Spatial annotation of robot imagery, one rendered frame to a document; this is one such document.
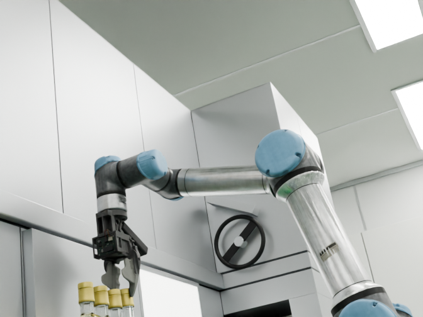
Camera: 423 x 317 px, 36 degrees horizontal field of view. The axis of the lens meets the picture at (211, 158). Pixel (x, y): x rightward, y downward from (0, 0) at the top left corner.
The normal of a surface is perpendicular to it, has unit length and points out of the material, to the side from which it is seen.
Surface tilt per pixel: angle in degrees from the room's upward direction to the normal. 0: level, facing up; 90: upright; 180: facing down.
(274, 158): 80
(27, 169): 90
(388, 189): 90
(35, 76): 90
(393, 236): 90
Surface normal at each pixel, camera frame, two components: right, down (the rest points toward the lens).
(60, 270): 0.89, -0.30
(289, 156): -0.48, -0.42
